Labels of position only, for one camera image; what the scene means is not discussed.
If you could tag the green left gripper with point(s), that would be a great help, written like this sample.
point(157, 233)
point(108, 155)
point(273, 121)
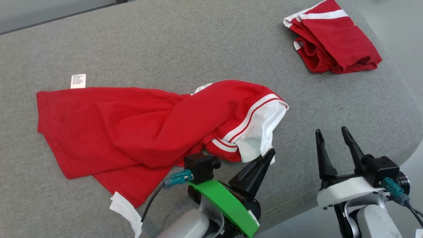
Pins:
point(224, 201)

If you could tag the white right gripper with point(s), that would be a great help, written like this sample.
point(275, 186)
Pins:
point(347, 191)

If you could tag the red shorts with white trim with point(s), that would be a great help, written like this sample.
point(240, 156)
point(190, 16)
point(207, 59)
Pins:
point(337, 43)

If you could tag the red basketball jersey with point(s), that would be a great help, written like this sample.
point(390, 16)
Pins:
point(132, 132)

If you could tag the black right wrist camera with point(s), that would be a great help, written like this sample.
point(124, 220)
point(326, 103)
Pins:
point(381, 170)

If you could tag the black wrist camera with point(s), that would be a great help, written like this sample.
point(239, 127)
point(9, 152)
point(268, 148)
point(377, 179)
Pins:
point(381, 170)
point(200, 168)

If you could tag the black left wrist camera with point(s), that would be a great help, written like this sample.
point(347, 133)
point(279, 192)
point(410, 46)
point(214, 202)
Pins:
point(200, 168)

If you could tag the dark metal frame post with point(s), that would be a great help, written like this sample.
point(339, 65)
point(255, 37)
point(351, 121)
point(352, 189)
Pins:
point(122, 1)

